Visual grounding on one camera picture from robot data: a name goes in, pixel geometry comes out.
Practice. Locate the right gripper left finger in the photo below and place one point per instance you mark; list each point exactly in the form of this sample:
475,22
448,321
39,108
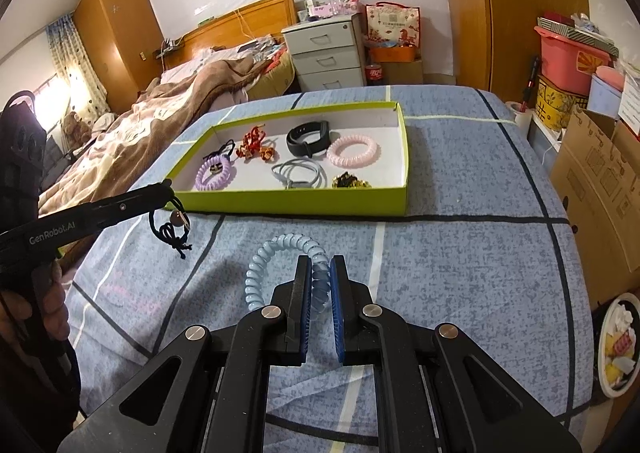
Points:
298,312

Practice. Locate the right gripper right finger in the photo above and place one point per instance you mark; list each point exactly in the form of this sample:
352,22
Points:
341,297

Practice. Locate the gold black hair clip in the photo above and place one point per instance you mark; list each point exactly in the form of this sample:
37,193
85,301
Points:
349,181

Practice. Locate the grey elastic hair band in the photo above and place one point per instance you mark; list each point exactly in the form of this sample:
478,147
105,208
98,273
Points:
299,173

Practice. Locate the black wristband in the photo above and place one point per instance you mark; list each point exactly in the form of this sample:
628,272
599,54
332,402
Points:
308,139

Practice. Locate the red gold knot ornament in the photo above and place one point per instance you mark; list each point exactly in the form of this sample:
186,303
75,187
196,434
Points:
255,145

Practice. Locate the left hand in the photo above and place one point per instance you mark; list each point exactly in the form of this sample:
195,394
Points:
55,313

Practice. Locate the brown blanket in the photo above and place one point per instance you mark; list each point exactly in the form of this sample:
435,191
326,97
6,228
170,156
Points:
136,139

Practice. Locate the green white shallow box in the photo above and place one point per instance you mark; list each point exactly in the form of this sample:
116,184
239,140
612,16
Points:
348,160

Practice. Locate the blue plaid bedsheet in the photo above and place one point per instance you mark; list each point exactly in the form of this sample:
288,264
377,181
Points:
486,245

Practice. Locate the floral curtain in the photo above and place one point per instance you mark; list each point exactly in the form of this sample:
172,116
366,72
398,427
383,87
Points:
88,96

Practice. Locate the cola bottle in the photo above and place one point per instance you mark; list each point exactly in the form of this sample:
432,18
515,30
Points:
374,74

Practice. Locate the wooden wardrobe left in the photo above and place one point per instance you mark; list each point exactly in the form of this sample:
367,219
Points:
122,39

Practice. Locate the grey three-drawer cabinet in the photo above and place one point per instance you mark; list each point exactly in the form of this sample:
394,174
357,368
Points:
327,54

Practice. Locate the orange box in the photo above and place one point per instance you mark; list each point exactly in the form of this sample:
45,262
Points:
402,54

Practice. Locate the toilet paper roll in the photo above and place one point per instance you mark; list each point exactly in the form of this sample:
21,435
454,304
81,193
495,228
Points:
522,115

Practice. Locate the red white shopping bag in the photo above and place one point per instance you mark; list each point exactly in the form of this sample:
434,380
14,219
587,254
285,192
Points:
388,22

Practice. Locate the yellow patterned box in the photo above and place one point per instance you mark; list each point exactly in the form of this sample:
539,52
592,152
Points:
554,105

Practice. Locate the large cardboard box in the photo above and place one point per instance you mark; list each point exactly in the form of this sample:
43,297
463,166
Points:
596,176

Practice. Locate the trash bin with litter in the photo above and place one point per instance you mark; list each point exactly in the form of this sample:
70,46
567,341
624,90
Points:
616,346

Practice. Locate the wooden headboard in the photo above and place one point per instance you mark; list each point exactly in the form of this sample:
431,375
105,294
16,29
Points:
235,28

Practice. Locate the pink plastic bin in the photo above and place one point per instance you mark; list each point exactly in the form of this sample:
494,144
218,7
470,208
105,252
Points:
569,65

